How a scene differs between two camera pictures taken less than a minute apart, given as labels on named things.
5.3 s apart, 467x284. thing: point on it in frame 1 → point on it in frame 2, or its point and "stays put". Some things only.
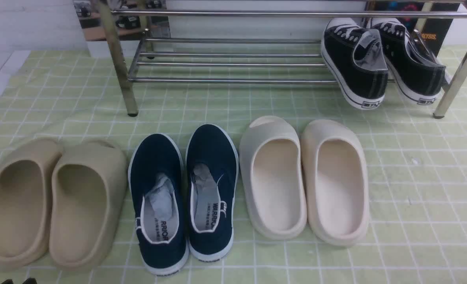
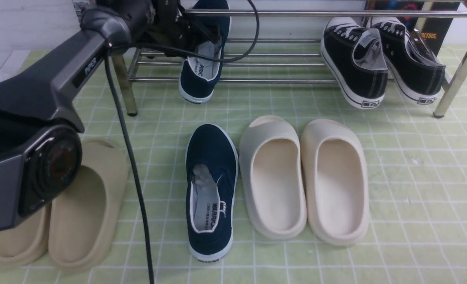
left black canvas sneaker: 355,57 stays put
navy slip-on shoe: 212,163 stays put
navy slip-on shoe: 158,200 → 198,77
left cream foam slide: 272,177 stays put
